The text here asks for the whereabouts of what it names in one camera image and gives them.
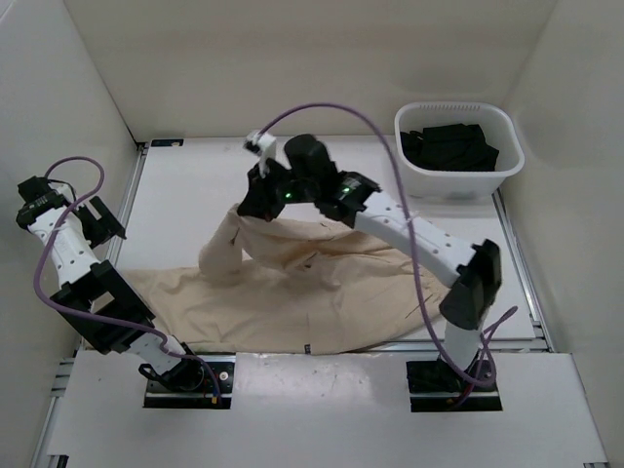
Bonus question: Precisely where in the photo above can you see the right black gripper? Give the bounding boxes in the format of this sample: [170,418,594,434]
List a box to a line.
[239,160,318,222]

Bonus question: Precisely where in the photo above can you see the beige trousers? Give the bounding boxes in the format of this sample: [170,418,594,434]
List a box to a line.
[124,211,447,355]

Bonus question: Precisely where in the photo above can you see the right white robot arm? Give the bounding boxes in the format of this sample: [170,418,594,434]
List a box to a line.
[237,132,502,392]

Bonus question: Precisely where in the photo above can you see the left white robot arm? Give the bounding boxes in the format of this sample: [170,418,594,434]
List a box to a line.
[17,176,210,392]

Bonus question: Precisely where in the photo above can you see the white plastic basket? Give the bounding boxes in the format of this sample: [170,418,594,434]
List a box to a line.
[394,101,525,199]

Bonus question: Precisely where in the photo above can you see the black folded garment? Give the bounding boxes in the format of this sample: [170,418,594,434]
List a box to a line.
[400,124,499,173]

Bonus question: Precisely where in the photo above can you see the left aluminium frame rail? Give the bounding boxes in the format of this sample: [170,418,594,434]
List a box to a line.
[28,140,150,468]

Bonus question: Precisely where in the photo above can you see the aluminium frame rail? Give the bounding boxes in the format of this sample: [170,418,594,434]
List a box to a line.
[492,188,555,353]
[28,140,150,468]

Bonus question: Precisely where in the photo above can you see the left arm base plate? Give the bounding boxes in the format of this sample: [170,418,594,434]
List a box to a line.
[142,354,236,410]

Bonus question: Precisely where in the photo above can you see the right aluminium frame rail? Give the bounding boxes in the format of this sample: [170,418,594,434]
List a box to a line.
[492,188,555,353]

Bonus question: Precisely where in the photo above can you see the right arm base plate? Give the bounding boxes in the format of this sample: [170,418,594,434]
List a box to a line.
[406,360,503,413]

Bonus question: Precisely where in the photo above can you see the front aluminium rail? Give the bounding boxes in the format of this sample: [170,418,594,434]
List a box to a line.
[189,338,548,356]

